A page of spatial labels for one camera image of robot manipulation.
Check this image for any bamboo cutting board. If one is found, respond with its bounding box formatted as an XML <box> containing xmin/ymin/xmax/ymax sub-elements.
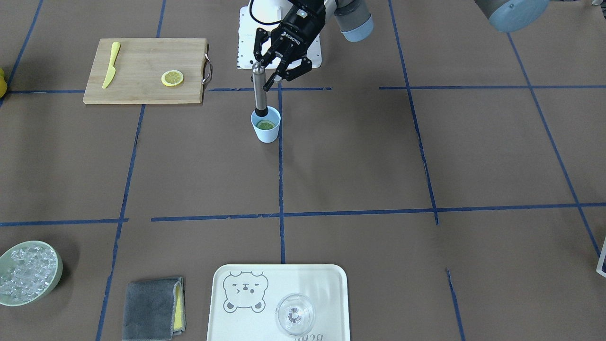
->
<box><xmin>83</xmin><ymin>37</ymin><xmax>212</xmax><ymax>105</ymax></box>

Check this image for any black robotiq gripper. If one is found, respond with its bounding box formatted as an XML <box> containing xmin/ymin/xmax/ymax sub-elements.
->
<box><xmin>253</xmin><ymin>0</ymin><xmax>327</xmax><ymax>91</ymax></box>

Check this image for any clear wine glass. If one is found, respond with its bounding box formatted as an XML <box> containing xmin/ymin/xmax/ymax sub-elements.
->
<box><xmin>275</xmin><ymin>293</ymin><xmax>316</xmax><ymax>338</ymax></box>

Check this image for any grey folded cloth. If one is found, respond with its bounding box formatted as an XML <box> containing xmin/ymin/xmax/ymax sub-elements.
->
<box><xmin>123</xmin><ymin>276</ymin><xmax>187</xmax><ymax>341</ymax></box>

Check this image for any yellow lemon slice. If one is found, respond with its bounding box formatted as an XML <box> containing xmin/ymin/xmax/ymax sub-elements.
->
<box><xmin>255</xmin><ymin>119</ymin><xmax>276</xmax><ymax>130</ymax></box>

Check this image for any yellow plastic knife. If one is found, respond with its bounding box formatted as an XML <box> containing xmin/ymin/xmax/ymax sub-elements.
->
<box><xmin>102</xmin><ymin>41</ymin><xmax>121</xmax><ymax>89</ymax></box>

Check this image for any light blue plastic cup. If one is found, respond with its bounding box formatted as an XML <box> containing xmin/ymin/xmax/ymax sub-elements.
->
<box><xmin>250</xmin><ymin>106</ymin><xmax>281</xmax><ymax>143</ymax></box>

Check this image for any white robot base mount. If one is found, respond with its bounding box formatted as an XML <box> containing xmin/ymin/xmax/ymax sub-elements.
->
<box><xmin>236</xmin><ymin>0</ymin><xmax>322</xmax><ymax>70</ymax></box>

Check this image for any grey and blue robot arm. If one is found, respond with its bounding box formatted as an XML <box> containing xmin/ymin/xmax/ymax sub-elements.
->
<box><xmin>248</xmin><ymin>0</ymin><xmax>548</xmax><ymax>91</ymax></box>

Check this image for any cream bear serving tray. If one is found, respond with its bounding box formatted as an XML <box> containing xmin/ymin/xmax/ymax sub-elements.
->
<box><xmin>206</xmin><ymin>265</ymin><xmax>351</xmax><ymax>341</ymax></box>

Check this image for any green bowl of ice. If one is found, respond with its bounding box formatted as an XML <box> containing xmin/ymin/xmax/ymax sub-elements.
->
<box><xmin>0</xmin><ymin>240</ymin><xmax>63</xmax><ymax>307</ymax></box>

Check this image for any steel muddler black tip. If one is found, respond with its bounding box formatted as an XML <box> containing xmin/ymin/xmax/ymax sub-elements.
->
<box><xmin>251</xmin><ymin>62</ymin><xmax>268</xmax><ymax>117</ymax></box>

